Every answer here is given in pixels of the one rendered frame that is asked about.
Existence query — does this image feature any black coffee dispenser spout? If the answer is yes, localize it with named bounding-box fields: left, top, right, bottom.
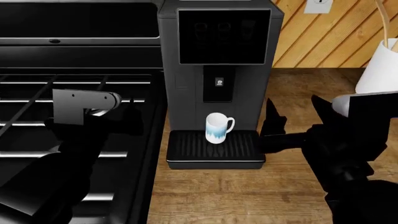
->
left=202, top=65, right=234, bottom=103

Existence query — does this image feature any black drip tray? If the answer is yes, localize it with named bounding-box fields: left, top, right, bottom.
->
left=166, top=129, right=267, bottom=163

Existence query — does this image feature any white wall outlet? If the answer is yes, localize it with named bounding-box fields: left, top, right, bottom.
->
left=303, top=0, right=331, bottom=14

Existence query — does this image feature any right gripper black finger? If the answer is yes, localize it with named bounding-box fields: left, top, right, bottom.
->
left=260, top=97, right=288, bottom=137
left=311, top=94, right=351, bottom=127

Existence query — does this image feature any black touch screen panel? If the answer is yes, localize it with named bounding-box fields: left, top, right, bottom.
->
left=177, top=7, right=272, bottom=65

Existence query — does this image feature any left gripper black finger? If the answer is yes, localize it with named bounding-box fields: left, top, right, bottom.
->
left=44, top=117, right=63, bottom=141
left=108, top=98, right=146, bottom=137

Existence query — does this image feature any light wooden utensil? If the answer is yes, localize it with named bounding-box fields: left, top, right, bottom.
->
left=374, top=0, right=391, bottom=47

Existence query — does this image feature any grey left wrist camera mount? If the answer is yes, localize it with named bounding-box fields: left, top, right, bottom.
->
left=52, top=88, right=123, bottom=126

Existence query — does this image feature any dark grey coffee machine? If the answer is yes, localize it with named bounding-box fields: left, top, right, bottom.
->
left=157, top=0, right=285, bottom=170

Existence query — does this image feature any white utensil holder vase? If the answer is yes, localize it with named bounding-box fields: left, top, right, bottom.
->
left=354, top=38, right=398, bottom=95

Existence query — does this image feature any black gas stove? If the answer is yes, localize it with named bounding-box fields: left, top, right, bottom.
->
left=0, top=0, right=166, bottom=224

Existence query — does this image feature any white mug with blue pattern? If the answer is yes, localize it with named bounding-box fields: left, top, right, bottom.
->
left=205, top=112, right=236, bottom=144

